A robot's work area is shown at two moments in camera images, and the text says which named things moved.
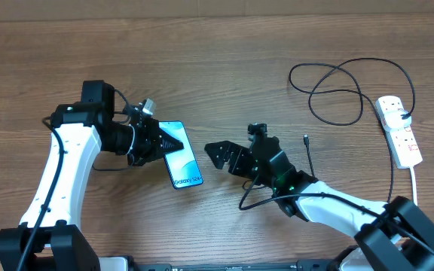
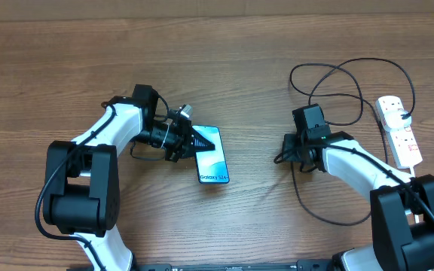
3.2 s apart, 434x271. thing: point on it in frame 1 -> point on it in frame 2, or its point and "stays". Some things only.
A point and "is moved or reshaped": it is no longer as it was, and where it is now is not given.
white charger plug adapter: (393, 119) stays
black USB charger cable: (307, 143) is moved or reshaped
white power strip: (403, 145) stays
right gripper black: (228, 147) -> (288, 155)
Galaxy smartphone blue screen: (182, 164) -> (212, 164)
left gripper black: (151, 149) -> (183, 146)
